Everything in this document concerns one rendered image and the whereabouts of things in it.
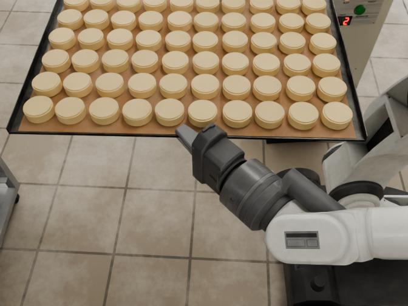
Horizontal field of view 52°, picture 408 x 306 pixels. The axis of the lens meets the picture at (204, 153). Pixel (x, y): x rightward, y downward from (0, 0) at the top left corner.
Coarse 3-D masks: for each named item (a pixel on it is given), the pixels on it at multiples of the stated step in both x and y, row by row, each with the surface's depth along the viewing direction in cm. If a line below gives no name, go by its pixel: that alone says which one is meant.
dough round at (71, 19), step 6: (66, 12) 87; (72, 12) 87; (78, 12) 87; (60, 18) 86; (66, 18) 86; (72, 18) 86; (78, 18) 86; (60, 24) 86; (66, 24) 85; (72, 24) 85; (78, 24) 86; (72, 30) 86
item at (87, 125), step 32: (160, 32) 86; (192, 32) 86; (224, 32) 86; (160, 64) 80; (32, 96) 76; (64, 96) 76; (96, 96) 76; (128, 96) 76; (160, 96) 76; (192, 96) 76; (224, 96) 76; (32, 128) 71; (64, 128) 71; (96, 128) 71; (128, 128) 71; (160, 128) 71; (192, 128) 71; (224, 128) 71; (256, 128) 71; (288, 128) 71; (320, 128) 71; (352, 128) 71
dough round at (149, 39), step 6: (144, 30) 83; (150, 30) 83; (138, 36) 82; (144, 36) 82; (150, 36) 82; (156, 36) 82; (138, 42) 81; (144, 42) 81; (150, 42) 81; (156, 42) 81; (138, 48) 82; (144, 48) 81; (150, 48) 81; (156, 48) 82
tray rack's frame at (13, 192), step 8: (0, 184) 164; (0, 192) 162; (8, 192) 162; (16, 192) 165; (0, 200) 160; (8, 200) 160; (0, 208) 158; (8, 208) 158; (0, 216) 156; (8, 216) 158; (0, 224) 154; (0, 232) 152; (0, 240) 152
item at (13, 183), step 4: (0, 156) 151; (0, 160) 151; (0, 164) 151; (4, 164) 154; (0, 168) 153; (4, 168) 154; (8, 168) 158; (8, 172) 158; (8, 176) 158; (12, 176) 161; (8, 180) 160; (12, 180) 161; (16, 180) 164; (8, 184) 162; (12, 184) 162; (16, 184) 164; (16, 188) 165
